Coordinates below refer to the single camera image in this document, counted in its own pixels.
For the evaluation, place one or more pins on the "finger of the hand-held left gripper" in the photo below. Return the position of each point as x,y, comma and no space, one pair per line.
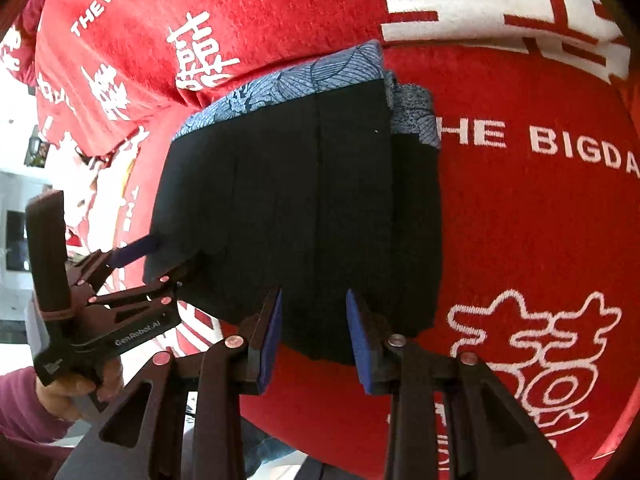
135,251
170,276

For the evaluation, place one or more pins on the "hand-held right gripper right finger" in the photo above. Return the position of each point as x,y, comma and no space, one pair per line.
357,340

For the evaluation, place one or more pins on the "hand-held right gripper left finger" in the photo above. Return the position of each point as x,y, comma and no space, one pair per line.
267,340

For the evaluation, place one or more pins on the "black pants with blue-grey waistband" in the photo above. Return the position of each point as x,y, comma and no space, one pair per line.
300,185

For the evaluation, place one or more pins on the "person's left forearm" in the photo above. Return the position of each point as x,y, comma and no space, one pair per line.
20,400

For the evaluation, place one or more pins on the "person's left hand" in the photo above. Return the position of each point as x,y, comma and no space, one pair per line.
60,400

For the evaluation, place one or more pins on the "person's leg in jeans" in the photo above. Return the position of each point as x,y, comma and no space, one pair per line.
265,442

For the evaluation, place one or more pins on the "red printed blanket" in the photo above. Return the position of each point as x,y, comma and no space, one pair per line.
500,235

